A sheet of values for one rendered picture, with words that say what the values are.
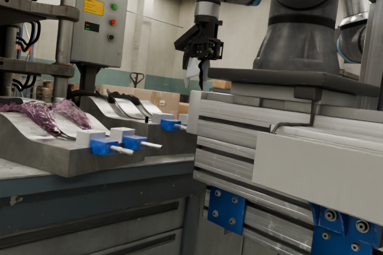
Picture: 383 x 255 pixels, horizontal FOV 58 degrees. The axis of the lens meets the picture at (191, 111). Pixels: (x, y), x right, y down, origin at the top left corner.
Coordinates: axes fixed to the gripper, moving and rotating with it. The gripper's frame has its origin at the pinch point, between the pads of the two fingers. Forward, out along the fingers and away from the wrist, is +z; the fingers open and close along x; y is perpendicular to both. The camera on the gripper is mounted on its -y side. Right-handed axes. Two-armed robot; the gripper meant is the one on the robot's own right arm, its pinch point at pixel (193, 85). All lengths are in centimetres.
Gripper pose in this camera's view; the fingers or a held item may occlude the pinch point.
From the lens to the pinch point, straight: 107.4
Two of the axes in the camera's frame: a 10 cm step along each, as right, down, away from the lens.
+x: 6.9, 0.4, 7.3
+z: -1.1, 9.9, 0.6
